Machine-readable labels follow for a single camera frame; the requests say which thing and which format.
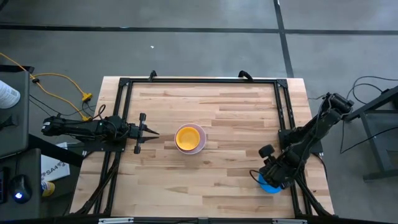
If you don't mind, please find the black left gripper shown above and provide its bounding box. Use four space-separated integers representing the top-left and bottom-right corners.
129 113 160 155

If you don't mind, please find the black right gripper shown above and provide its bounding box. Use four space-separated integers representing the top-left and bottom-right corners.
259 144 301 190

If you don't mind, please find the blue plastic bowl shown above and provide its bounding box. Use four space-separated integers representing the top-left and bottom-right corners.
257 173 284 195

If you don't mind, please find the yellow plastic bowl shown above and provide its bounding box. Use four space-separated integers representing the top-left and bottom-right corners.
175 126 201 152

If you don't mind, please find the black diagonal desk bar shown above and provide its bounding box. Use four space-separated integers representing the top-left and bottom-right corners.
27 133 85 167

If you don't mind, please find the white printed paper sheet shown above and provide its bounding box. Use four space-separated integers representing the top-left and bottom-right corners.
40 142 71 182

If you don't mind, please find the black metal table stand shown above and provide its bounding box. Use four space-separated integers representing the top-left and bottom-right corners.
343 86 398 182

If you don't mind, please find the small yellow cup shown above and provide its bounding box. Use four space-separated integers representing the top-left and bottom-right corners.
42 181 56 197

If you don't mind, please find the grey desk panel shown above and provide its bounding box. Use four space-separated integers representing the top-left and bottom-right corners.
0 148 43 224
0 65 31 158

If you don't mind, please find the black computer mouse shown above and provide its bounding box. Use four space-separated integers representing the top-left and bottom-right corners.
9 174 32 205

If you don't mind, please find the white labelled bottle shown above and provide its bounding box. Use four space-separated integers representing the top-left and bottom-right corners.
0 80 21 110

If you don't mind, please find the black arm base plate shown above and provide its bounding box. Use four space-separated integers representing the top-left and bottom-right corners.
76 136 129 153
278 128 324 156

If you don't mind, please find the silver aluminium bracket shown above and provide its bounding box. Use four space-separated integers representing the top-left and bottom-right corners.
98 217 134 224
272 218 307 224

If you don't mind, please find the yellow extension cable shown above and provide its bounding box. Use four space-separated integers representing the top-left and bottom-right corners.
32 73 93 102
0 52 93 123

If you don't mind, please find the black aluminium table frame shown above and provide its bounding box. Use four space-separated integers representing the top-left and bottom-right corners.
70 77 335 224

